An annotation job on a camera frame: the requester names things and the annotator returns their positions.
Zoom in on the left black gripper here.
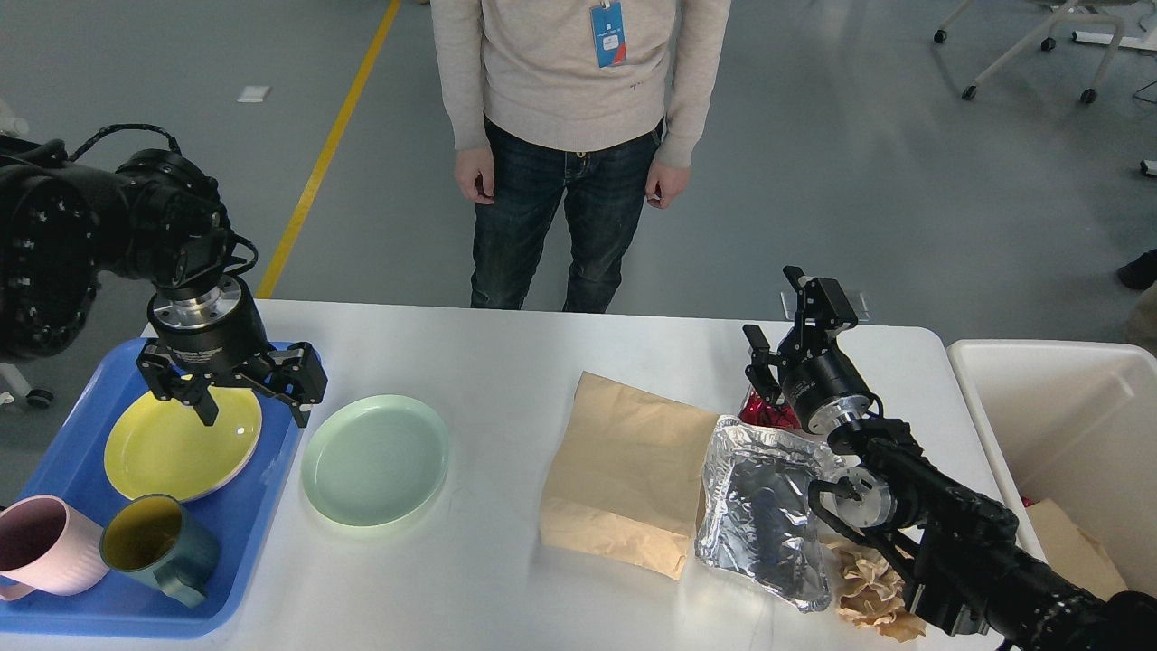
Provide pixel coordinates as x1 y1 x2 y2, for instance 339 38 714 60
137 276 329 429

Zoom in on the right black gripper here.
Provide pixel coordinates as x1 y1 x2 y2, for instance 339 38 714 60
744 265 876 434

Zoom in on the light green plate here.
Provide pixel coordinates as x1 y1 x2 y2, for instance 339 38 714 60
301 394 451 528

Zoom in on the dark teal mug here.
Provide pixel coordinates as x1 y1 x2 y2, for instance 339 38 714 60
100 494 221 609

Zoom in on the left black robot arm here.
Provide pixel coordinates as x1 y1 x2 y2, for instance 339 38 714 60
1 136 327 426

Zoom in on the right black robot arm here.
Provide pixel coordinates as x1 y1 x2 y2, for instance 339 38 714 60
743 265 1156 650

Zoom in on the yellow plate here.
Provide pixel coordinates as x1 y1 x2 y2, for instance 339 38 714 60
103 387 263 503

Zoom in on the silver foil bag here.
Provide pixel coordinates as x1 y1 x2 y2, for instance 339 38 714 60
694 415 843 613

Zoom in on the blue plastic tray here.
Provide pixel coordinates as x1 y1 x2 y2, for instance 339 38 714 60
1 339 301 639

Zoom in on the brown paper bag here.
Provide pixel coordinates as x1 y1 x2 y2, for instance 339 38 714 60
539 373 718 580

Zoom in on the pink mug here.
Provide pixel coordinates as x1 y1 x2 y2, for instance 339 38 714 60
1 495 108 601

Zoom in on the crumpled brown paper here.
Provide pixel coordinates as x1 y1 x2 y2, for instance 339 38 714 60
826 539 927 643

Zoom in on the white plastic bin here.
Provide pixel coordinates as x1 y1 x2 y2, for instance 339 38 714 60
946 339 1156 594

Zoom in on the person in beige sweater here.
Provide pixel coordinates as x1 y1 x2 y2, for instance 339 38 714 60
430 1 731 313

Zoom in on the person in white shorts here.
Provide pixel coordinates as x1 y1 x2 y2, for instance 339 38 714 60
1115 249 1157 291

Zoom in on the blue id badge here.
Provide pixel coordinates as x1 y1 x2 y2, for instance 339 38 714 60
589 1 627 69

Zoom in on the white office chair right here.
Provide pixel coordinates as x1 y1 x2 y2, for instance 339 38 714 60
960 1 1154 106

